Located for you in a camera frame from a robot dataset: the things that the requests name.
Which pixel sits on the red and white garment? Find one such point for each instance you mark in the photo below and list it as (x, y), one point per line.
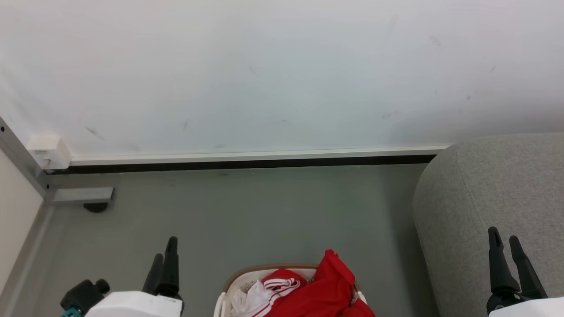
(326, 290)

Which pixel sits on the white and black baseboard strip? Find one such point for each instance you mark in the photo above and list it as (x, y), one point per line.
(264, 159)

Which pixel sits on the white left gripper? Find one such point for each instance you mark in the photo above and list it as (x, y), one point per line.
(136, 305)

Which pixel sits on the white laundry basket brown rim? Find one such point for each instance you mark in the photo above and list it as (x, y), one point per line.
(240, 281)

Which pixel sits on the grey metal frame post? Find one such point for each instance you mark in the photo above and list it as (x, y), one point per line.
(24, 160)

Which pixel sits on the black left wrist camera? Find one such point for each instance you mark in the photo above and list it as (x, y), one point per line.
(83, 295)

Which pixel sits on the white wall box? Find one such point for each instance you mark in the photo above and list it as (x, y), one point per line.
(48, 150)

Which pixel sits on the grey fabric sofa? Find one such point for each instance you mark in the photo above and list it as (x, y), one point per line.
(484, 193)

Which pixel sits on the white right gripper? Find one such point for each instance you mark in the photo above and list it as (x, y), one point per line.
(528, 308)

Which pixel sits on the black round frame foot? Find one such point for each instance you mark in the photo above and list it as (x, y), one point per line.
(96, 207)

